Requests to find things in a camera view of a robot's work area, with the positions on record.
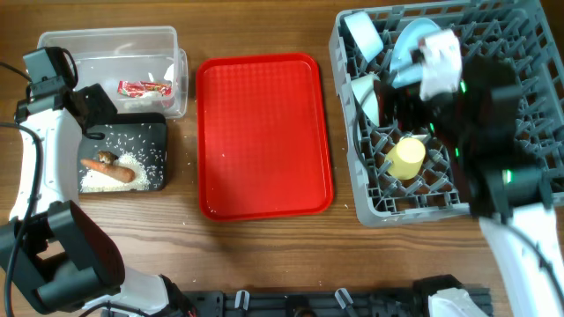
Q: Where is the brown food scrap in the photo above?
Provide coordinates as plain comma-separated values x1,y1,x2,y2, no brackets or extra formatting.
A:
98,151,119,165

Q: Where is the red serving tray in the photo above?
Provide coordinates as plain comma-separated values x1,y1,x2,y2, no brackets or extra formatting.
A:
196,53,334,222

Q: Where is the red snack wrapper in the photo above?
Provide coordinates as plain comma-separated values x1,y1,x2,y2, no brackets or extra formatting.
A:
117,81,172,98

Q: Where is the green bowl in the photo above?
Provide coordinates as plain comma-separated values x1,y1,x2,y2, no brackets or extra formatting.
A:
351,73,380,127

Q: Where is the light blue plate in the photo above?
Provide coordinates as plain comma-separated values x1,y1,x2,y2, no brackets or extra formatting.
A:
390,18,441,88

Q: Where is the yellow cup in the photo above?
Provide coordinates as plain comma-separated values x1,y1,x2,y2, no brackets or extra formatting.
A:
385,137,426,181

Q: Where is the white rice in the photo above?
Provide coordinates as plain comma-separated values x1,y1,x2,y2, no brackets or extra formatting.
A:
79,151,150,193

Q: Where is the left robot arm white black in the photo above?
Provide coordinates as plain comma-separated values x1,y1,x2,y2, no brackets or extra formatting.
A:
1,84,197,316

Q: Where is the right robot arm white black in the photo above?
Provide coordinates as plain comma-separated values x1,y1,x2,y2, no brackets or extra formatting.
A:
377,57,563,316

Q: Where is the grey dishwasher rack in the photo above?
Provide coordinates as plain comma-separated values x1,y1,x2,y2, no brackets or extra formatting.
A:
329,1,563,227

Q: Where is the orange carrot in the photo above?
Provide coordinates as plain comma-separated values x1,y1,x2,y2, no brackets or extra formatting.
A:
80,158,136,183

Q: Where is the white tissue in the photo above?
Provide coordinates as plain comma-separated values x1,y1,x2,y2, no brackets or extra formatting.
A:
163,64,174,82

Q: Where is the black tray bin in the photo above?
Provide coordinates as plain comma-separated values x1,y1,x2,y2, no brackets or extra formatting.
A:
77,113,167,194

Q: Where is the light blue bowl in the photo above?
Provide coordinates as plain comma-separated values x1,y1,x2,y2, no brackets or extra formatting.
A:
344,11,384,63

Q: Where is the clear plastic bin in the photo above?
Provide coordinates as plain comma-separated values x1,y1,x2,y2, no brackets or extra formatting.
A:
37,26,189,119

